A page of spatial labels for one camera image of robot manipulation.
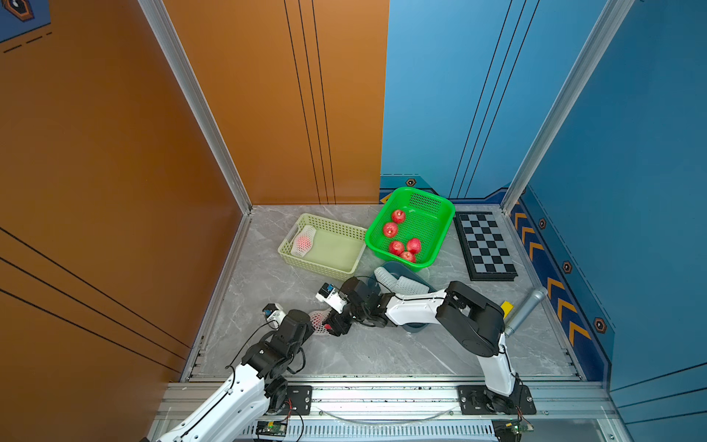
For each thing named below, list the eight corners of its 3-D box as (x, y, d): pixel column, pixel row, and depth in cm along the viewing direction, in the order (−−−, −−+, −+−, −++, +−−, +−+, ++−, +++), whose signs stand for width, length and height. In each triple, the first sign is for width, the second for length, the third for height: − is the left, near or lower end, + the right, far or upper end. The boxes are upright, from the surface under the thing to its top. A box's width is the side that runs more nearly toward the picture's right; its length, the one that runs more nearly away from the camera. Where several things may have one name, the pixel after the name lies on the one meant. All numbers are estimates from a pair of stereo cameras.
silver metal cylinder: (509, 340, 86) (515, 336, 83) (500, 332, 87) (505, 328, 84) (541, 297, 95) (548, 291, 92) (533, 291, 97) (538, 285, 93)
